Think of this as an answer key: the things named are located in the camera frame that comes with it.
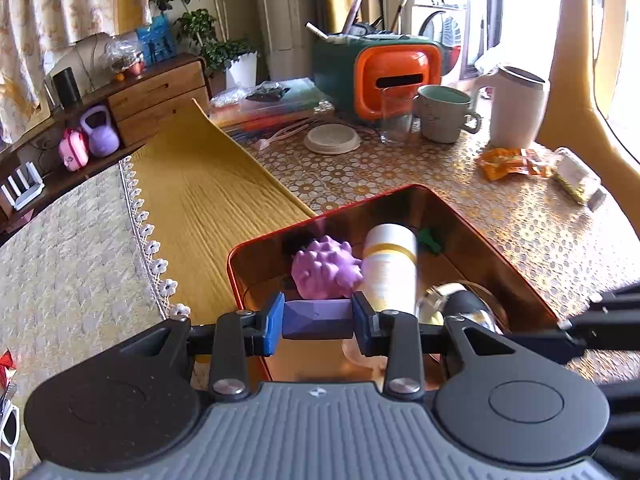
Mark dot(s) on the purple spiky ball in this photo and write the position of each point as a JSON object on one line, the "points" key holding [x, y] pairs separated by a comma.
{"points": [[325, 267]]}

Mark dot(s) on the yellow table runner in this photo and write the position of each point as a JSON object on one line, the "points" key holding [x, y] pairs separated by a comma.
{"points": [[200, 200]]}

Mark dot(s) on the orange snack packet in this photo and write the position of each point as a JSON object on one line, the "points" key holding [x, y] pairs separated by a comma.
{"points": [[510, 162]]}

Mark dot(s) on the white slatted rack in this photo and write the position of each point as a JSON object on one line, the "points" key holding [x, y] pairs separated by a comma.
{"points": [[22, 187]]}

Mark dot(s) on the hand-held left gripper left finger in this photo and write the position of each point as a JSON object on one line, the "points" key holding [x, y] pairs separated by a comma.
{"points": [[274, 327]]}

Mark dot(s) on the pale green ceramic mug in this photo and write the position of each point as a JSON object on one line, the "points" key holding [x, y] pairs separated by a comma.
{"points": [[442, 115]]}

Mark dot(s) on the clear plastic bag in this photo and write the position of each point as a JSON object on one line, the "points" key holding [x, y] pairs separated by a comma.
{"points": [[122, 55]]}

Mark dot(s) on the purple faceted block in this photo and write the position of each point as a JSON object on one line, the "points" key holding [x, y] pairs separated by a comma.
{"points": [[317, 319]]}

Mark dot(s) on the wooden cabinet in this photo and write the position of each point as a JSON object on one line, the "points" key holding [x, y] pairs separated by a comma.
{"points": [[155, 95]]}

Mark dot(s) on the beige patterned blanket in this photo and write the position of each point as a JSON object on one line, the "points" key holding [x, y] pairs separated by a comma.
{"points": [[70, 280]]}

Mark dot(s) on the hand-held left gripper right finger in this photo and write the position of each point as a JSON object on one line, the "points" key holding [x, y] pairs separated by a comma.
{"points": [[362, 329]]}

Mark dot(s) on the pink kettlebell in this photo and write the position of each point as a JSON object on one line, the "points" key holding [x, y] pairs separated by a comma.
{"points": [[74, 150]]}

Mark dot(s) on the white washing machine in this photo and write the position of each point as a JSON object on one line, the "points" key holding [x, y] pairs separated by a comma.
{"points": [[440, 30]]}

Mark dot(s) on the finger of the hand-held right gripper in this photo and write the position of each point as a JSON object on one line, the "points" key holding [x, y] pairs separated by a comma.
{"points": [[617, 296], [600, 332]]}

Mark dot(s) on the floral curtain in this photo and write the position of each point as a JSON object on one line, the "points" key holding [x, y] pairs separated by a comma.
{"points": [[55, 15]]}

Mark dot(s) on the white sunglasses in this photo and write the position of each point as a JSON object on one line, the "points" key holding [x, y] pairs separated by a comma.
{"points": [[7, 425]]}

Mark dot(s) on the white round lid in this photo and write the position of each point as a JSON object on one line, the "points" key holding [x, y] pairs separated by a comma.
{"points": [[332, 139]]}

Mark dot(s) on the white plastic bottle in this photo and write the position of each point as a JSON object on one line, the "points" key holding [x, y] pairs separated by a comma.
{"points": [[390, 265]]}

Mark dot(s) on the potted plant in white pot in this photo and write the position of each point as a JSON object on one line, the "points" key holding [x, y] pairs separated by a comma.
{"points": [[220, 50]]}

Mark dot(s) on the small green object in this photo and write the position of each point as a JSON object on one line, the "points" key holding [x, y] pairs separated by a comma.
{"points": [[431, 240]]}

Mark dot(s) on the blue gift bag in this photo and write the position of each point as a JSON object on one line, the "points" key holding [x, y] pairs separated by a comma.
{"points": [[156, 39]]}

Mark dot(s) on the clear drinking glass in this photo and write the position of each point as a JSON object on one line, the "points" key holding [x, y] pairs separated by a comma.
{"points": [[397, 120]]}

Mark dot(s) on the black cylindrical speaker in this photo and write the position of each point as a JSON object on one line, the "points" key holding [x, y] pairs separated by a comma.
{"points": [[67, 87]]}

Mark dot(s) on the orange and green storage box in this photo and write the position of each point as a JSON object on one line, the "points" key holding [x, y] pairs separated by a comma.
{"points": [[380, 70]]}

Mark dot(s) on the red metal tin box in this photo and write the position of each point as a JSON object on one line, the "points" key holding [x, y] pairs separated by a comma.
{"points": [[490, 260]]}

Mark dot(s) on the small wrapped packet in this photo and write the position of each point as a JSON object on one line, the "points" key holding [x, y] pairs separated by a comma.
{"points": [[577, 177]]}

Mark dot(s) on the black and silver flashlight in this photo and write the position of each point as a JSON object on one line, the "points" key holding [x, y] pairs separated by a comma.
{"points": [[450, 300]]}

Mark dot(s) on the white plastic spoon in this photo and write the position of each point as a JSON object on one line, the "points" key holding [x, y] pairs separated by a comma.
{"points": [[280, 136]]}

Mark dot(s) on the peach plastic object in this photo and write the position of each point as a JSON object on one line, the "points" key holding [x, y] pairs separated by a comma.
{"points": [[362, 357]]}

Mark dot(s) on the purple kettlebell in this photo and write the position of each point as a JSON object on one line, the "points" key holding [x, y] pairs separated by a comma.
{"points": [[100, 132]]}

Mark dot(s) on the stack of coloured folders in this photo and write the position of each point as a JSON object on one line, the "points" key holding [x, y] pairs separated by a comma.
{"points": [[270, 105]]}

